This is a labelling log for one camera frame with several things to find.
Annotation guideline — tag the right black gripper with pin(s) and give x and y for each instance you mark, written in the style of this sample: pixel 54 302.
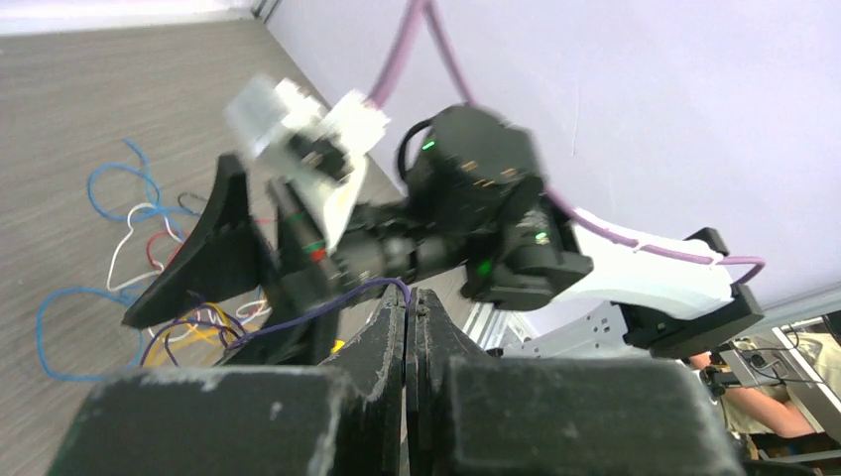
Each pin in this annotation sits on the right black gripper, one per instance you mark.
pixel 227 255

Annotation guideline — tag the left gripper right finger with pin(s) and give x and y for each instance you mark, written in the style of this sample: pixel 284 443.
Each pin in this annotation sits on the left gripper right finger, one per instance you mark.
pixel 470 413

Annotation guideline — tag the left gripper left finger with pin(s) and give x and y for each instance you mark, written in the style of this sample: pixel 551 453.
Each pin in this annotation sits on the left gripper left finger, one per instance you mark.
pixel 340 417

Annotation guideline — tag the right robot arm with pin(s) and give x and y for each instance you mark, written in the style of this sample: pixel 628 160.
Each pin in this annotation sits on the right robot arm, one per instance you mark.
pixel 476 202

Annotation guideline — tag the person forearm behind enclosure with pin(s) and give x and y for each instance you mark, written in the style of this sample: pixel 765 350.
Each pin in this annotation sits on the person forearm behind enclosure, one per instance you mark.
pixel 782 418

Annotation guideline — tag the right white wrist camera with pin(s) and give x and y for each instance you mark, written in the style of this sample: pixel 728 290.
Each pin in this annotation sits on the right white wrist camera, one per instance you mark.
pixel 321 150

